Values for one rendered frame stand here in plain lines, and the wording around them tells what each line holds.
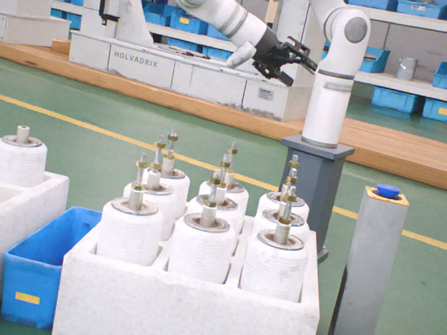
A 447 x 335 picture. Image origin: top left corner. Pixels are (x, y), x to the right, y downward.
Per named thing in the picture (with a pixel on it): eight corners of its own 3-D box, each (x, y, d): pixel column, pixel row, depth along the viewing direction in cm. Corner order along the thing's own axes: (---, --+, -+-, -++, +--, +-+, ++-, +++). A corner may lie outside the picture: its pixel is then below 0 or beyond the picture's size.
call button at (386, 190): (373, 192, 117) (376, 181, 117) (396, 197, 117) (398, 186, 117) (376, 197, 114) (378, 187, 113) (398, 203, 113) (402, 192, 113)
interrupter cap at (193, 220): (239, 230, 101) (240, 226, 101) (209, 238, 96) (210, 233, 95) (203, 214, 106) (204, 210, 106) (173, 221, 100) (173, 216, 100)
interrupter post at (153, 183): (148, 187, 114) (151, 169, 114) (160, 190, 114) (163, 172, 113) (143, 189, 112) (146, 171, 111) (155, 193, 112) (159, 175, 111)
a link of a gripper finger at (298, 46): (282, 46, 136) (302, 62, 138) (287, 42, 134) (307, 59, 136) (286, 36, 137) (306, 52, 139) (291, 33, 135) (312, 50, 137)
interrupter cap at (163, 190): (140, 180, 117) (140, 177, 117) (178, 190, 116) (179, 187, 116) (123, 189, 110) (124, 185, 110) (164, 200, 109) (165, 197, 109)
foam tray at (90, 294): (119, 268, 139) (132, 189, 134) (297, 310, 135) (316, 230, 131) (46, 362, 101) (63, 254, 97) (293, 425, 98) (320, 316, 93)
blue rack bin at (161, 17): (161, 23, 725) (164, 4, 720) (189, 30, 708) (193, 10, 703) (135, 19, 681) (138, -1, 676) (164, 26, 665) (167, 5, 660)
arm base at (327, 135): (308, 137, 167) (324, 72, 163) (342, 146, 163) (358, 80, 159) (295, 139, 159) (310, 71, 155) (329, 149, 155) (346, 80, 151)
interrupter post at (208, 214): (217, 226, 101) (221, 207, 100) (207, 229, 99) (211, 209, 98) (205, 221, 102) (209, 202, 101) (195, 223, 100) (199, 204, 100)
